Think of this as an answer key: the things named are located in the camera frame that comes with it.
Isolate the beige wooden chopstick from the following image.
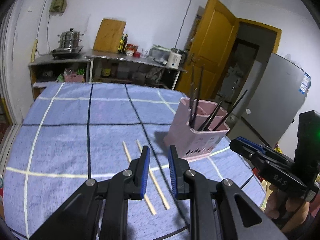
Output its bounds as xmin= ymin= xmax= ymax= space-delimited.
xmin=123 ymin=141 xmax=157 ymax=215
xmin=144 ymin=169 xmax=170 ymax=215

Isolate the steel kitchen shelf table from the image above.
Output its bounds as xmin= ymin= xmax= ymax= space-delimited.
xmin=85 ymin=49 xmax=187 ymax=90

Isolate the right hand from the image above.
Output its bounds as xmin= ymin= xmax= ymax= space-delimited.
xmin=264 ymin=184 xmax=310 ymax=233

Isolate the pink plastic utensil holder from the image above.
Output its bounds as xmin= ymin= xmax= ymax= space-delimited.
xmin=163 ymin=98 xmax=229 ymax=160

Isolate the grey refrigerator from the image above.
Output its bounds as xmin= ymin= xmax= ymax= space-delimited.
xmin=227 ymin=53 xmax=311 ymax=147

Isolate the blue checked tablecloth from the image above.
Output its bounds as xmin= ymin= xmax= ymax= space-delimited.
xmin=3 ymin=81 xmax=266 ymax=240

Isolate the yellow wooden door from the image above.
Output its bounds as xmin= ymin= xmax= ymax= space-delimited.
xmin=175 ymin=0 xmax=239 ymax=100

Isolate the white electric kettle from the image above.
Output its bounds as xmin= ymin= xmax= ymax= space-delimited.
xmin=166 ymin=48 xmax=188 ymax=69

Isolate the clear plastic container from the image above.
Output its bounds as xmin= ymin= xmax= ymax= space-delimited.
xmin=149 ymin=44 xmax=171 ymax=65

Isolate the low steel shelf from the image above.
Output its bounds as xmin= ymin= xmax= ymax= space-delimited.
xmin=28 ymin=54 xmax=93 ymax=99

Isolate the red lidded jar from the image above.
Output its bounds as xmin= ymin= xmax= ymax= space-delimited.
xmin=125 ymin=44 xmax=138 ymax=56

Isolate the dark oil bottle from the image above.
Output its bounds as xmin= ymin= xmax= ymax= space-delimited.
xmin=118 ymin=34 xmax=128 ymax=54

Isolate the induction cooker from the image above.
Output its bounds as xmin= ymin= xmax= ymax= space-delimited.
xmin=50 ymin=46 xmax=83 ymax=59

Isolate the stainless steel steamer pot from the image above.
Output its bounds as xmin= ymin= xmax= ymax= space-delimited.
xmin=58 ymin=28 xmax=84 ymax=48

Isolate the wooden cutting board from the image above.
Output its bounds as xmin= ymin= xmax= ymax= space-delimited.
xmin=93 ymin=18 xmax=126 ymax=53

